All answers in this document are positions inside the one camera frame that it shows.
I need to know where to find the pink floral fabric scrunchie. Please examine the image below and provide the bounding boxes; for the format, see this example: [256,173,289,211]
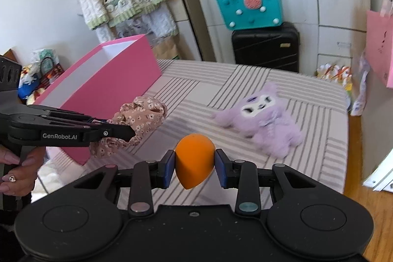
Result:
[89,96,167,158]

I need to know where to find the orange egg-shaped sponge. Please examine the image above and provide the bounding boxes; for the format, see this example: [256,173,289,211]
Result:
[175,134,216,190]

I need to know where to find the left hand pink nails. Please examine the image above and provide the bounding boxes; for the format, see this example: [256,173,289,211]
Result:
[1,146,46,197]

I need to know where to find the pink storage box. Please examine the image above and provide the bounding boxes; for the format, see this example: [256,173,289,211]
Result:
[33,34,163,166]

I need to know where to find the brown paper bag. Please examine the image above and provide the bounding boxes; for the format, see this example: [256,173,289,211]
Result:
[152,37,179,60]

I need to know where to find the purple plush toy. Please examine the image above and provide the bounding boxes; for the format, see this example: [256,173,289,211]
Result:
[212,83,304,159]

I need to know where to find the striped table cover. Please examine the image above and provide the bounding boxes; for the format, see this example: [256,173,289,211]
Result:
[49,60,348,192]

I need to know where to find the clear plastic bag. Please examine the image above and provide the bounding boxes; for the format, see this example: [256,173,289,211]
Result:
[350,51,370,116]

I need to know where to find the colourful drink bottle pack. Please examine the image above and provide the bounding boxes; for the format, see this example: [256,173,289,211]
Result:
[316,63,352,91]

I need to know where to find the black suitcase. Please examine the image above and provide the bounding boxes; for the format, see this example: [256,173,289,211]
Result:
[231,22,300,72]

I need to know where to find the teal felt handbag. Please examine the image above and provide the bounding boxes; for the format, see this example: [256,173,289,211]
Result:
[216,0,283,30]

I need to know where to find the pink paper gift bag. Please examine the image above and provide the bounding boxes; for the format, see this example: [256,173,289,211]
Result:
[365,0,393,88]

